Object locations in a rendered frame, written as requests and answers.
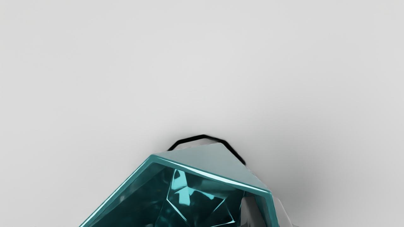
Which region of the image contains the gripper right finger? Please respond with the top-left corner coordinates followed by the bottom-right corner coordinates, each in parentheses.
top-left (273, 197), bottom-right (301, 227)

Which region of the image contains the teal faceted mug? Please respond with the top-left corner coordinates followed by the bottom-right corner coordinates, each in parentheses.
top-left (79, 143), bottom-right (280, 227)

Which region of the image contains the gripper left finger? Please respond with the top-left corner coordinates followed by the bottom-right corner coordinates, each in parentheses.
top-left (240, 197), bottom-right (268, 227)

